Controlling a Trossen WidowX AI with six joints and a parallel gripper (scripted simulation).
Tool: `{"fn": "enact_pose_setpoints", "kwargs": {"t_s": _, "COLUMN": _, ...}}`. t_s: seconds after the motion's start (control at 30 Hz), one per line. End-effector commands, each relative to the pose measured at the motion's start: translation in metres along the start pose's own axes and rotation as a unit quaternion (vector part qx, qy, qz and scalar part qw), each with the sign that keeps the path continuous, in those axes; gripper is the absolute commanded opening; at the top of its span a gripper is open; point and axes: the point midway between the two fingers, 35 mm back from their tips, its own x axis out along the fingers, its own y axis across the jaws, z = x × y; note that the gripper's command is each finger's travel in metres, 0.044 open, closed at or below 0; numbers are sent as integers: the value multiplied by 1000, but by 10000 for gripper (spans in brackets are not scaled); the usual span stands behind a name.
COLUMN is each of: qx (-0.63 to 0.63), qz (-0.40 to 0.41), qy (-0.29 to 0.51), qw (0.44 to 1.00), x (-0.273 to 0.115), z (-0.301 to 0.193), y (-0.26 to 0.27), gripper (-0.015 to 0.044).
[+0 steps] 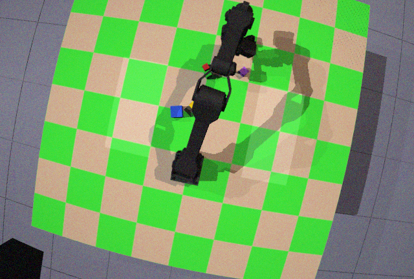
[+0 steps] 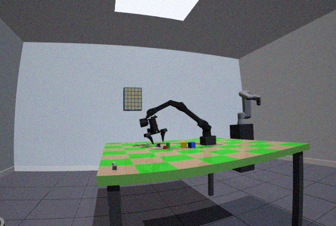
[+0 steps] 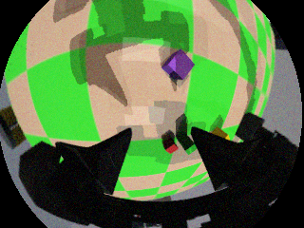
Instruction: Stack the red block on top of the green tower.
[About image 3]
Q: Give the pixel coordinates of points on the purple cube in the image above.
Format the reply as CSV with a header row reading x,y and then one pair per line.
x,y
178,65

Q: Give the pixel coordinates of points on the red block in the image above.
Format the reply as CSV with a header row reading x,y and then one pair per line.
x,y
170,145

